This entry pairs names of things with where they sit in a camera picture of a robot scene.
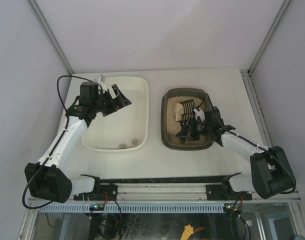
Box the pale clump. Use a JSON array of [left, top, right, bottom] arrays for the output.
[[174, 102, 185, 122]]

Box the black litter scoop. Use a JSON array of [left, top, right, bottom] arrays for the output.
[[176, 99, 196, 145]]

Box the grey clump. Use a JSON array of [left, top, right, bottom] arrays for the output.
[[118, 143, 127, 149], [132, 139, 139, 145]]

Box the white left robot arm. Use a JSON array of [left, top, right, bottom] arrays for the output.
[[22, 75, 132, 208]]

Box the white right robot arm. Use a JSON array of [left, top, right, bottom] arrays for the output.
[[176, 118, 296, 199]]

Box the beige cat litter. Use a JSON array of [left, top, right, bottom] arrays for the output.
[[166, 96, 202, 135]]

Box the dark grey litter box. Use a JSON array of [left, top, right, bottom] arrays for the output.
[[160, 87, 214, 151]]

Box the white plastic bin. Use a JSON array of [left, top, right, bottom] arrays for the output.
[[81, 76, 149, 152]]

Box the yellow toy figure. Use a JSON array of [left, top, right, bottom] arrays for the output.
[[180, 224, 195, 240]]

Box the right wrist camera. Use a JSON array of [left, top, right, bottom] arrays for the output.
[[204, 106, 221, 126]]

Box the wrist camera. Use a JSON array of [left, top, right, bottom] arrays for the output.
[[79, 81, 99, 106], [204, 106, 221, 126]]

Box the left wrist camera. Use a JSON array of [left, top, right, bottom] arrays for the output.
[[79, 81, 99, 106]]

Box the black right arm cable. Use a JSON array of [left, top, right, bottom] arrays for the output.
[[192, 93, 297, 240]]

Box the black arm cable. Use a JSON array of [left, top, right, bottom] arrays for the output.
[[22, 74, 108, 210], [192, 93, 297, 240]]

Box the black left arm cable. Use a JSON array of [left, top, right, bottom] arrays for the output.
[[22, 74, 108, 210]]

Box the aluminium frame rail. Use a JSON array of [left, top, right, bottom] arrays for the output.
[[27, 181, 301, 202]]

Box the grey slotted cable duct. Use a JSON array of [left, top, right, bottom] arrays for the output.
[[39, 202, 225, 214]]

